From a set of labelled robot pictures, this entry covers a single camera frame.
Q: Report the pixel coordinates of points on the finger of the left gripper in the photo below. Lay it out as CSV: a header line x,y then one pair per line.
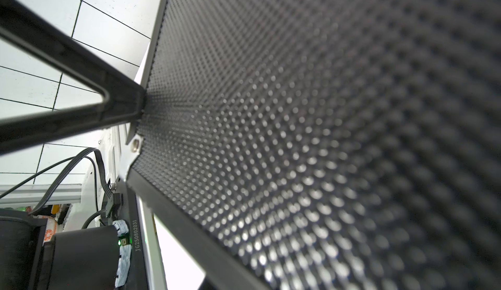
x,y
123,99

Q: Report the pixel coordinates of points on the black poker case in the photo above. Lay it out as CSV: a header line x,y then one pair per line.
x,y
327,144

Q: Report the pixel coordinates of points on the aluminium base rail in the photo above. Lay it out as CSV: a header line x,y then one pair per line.
x,y
78,224

